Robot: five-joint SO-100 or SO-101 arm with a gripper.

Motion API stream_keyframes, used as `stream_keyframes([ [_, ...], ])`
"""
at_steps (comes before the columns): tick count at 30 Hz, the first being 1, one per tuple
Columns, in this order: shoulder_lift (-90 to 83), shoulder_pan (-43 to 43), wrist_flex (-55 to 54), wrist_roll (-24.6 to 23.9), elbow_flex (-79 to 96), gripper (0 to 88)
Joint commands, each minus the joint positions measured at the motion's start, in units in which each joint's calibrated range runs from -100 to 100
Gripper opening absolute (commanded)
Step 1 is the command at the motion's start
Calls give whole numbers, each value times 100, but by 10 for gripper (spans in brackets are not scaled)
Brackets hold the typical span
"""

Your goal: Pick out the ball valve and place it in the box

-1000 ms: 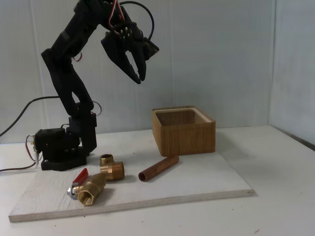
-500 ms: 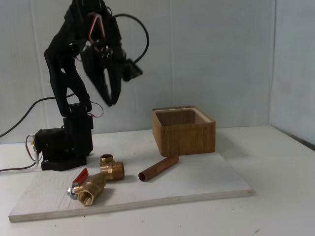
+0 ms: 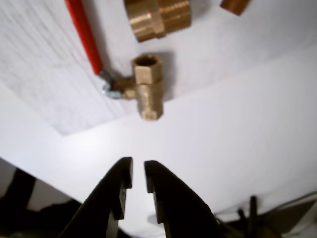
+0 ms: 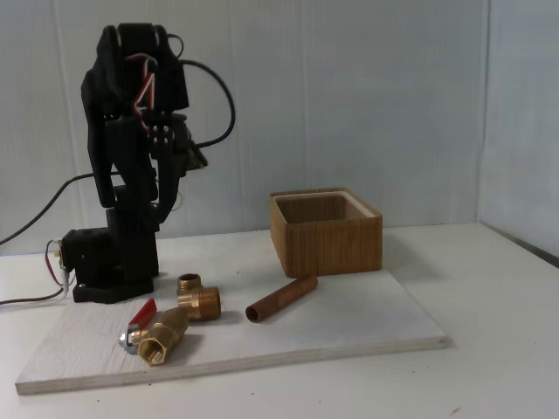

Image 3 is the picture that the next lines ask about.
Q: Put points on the white wooden board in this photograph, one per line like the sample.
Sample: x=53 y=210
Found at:
x=49 y=62

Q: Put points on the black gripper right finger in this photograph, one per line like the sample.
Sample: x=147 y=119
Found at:
x=178 y=205

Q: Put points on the copper pipe piece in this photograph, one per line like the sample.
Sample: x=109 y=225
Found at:
x=234 y=6

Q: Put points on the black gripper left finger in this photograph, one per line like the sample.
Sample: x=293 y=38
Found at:
x=104 y=198

